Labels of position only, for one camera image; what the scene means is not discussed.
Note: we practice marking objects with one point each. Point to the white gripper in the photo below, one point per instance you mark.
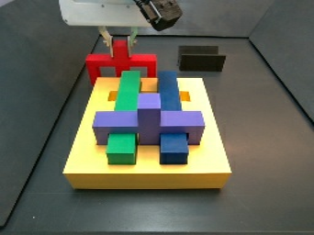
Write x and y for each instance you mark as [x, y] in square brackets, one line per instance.
[110, 13]

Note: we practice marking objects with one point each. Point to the red bridge-shaped block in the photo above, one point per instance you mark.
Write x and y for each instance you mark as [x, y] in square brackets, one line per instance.
[121, 61]

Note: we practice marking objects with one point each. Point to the yellow wooden puzzle board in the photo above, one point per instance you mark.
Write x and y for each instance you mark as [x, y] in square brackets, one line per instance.
[206, 170]

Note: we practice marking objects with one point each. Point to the purple bridge-shaped block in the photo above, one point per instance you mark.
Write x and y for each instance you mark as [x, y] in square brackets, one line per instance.
[149, 121]

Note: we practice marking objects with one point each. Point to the green long block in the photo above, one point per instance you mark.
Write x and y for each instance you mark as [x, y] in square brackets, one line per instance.
[122, 143]

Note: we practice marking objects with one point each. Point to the blue long block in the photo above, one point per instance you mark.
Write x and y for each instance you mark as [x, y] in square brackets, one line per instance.
[173, 146]

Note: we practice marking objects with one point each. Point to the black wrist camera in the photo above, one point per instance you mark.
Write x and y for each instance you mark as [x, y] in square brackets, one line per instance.
[161, 12]

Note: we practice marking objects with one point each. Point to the black angled bracket holder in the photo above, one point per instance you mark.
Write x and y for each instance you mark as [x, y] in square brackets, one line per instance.
[201, 59]

